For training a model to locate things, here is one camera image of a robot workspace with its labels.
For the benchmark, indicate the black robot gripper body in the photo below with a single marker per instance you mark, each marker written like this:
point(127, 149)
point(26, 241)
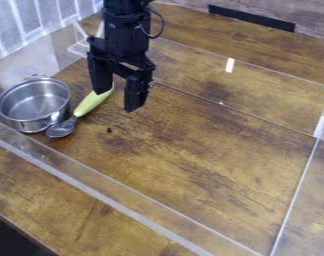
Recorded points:
point(124, 46)

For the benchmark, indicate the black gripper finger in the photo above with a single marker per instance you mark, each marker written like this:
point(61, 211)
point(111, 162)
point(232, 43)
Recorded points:
point(137, 92)
point(101, 75)

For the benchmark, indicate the green handled metal spoon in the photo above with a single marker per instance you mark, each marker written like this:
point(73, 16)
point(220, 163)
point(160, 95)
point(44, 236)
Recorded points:
point(92, 101)

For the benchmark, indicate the clear acrylic triangle stand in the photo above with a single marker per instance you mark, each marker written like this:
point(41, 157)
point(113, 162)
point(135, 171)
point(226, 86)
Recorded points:
point(81, 47)

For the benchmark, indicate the small stainless steel pot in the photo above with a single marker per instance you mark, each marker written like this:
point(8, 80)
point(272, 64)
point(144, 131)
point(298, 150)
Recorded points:
point(36, 103)

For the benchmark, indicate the black strip on table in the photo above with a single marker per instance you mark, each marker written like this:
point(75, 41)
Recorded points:
point(252, 18)

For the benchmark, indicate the clear acrylic front barrier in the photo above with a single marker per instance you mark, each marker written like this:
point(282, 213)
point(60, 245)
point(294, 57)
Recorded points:
point(183, 229)

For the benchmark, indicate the clear acrylic barrier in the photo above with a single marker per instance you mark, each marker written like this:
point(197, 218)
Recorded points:
point(302, 233)
point(183, 229)

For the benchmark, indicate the clear acrylic right barrier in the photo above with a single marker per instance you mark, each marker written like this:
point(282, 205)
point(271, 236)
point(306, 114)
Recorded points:
point(302, 233)

